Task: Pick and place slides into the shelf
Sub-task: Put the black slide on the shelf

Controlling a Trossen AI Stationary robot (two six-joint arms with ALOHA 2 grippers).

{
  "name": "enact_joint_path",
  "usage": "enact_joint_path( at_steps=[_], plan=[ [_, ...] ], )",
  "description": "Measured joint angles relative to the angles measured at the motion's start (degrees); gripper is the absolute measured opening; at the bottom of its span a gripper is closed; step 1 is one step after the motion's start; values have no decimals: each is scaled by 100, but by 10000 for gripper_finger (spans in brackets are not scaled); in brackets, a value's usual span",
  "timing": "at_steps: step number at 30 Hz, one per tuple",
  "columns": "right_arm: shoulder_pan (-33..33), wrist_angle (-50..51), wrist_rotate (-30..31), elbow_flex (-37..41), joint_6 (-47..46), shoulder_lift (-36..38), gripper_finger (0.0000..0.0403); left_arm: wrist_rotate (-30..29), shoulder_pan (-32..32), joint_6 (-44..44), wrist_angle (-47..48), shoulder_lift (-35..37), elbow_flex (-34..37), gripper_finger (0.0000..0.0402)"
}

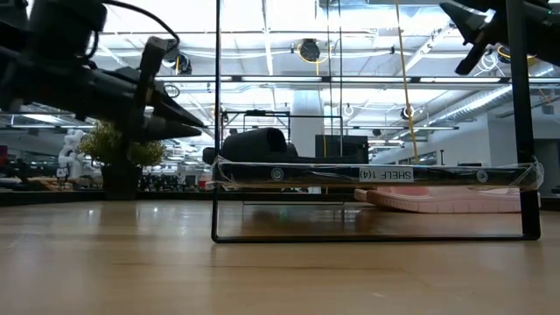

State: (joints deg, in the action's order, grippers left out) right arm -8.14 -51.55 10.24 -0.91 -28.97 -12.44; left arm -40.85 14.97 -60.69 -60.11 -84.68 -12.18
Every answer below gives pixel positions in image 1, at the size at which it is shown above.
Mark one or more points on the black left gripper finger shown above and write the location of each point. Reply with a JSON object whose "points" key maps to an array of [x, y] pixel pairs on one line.
{"points": [[170, 129], [177, 109]]}

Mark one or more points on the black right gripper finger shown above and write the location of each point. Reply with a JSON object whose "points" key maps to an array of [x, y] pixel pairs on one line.
{"points": [[479, 52], [472, 19]]}

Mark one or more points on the black rubber slide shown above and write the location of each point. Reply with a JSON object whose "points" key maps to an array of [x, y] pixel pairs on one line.
{"points": [[254, 146]]}

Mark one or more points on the pink rubber slide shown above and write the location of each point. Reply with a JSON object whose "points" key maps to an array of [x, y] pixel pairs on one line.
{"points": [[437, 203]]}

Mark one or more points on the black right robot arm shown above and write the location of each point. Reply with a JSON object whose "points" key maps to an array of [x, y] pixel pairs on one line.
{"points": [[553, 44]]}

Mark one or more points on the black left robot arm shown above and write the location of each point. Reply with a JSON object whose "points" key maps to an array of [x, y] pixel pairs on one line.
{"points": [[11, 65]]}

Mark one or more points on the black metal labelled shelf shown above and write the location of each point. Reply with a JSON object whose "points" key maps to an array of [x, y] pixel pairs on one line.
{"points": [[306, 175]]}

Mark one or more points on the white humanoid figure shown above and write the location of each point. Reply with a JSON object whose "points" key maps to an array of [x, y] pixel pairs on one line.
{"points": [[70, 153]]}

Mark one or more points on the small green potted plant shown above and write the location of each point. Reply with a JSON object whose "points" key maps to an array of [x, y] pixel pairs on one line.
{"points": [[120, 181]]}

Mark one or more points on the black beam with light strips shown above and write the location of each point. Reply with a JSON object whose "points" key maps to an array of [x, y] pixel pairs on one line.
{"points": [[324, 79]]}

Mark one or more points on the black box cabinet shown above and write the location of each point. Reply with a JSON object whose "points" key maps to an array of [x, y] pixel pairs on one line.
{"points": [[345, 149]]}

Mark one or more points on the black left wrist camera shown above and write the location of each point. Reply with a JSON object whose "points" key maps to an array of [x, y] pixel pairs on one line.
{"points": [[65, 26]]}

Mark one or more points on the black metal table frame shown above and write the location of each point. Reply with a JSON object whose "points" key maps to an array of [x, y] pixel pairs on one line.
{"points": [[184, 198]]}

